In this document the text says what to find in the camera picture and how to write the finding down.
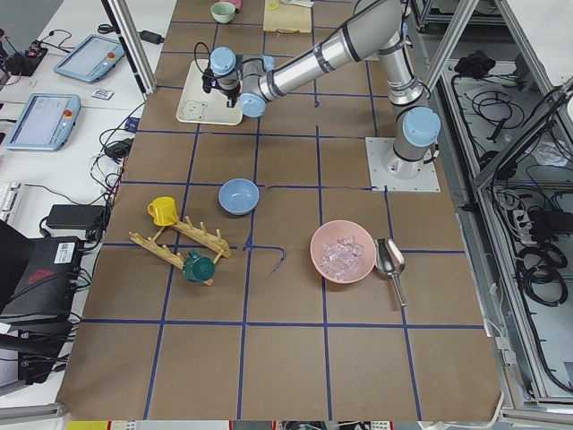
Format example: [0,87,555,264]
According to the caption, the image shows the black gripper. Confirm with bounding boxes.
[201,69,241,108]

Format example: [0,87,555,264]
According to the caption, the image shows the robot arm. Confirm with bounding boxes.
[201,0,441,180]

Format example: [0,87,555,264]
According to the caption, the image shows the cream bear serving tray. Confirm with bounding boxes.
[175,59,243,125]

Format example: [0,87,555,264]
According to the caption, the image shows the green bowl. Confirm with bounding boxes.
[210,1,235,24]

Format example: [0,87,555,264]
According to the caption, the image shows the blue bowl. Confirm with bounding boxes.
[218,178,260,215]

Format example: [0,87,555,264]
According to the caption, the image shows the pink cloth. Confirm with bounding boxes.
[227,0,243,10]

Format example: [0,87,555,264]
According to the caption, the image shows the wooden cutting board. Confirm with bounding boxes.
[263,1,312,33]

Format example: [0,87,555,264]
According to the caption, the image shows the black power adapter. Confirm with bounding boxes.
[139,30,165,45]

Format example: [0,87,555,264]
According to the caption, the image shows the yellow mug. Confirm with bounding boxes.
[147,196,179,227]

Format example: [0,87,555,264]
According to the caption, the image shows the wooden mug rack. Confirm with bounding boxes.
[129,216,233,287]

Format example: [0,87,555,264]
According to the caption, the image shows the far teach pendant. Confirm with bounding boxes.
[53,34,124,83]

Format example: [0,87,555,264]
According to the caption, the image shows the teach pendant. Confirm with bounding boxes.
[5,93,81,151]
[53,34,124,83]

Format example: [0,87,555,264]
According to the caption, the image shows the dark green mug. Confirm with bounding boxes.
[182,250,215,282]

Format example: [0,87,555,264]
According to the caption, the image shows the near teach pendant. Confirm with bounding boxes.
[5,93,81,151]

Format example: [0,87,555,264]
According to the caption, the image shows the pink bowl with ice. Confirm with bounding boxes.
[310,220,376,284]

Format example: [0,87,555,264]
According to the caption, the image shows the metal scoop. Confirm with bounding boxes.
[374,238,407,307]

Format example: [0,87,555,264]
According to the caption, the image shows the black computer box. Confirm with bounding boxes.
[1,221,84,325]

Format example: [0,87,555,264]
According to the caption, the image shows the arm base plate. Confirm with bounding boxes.
[365,137,440,193]

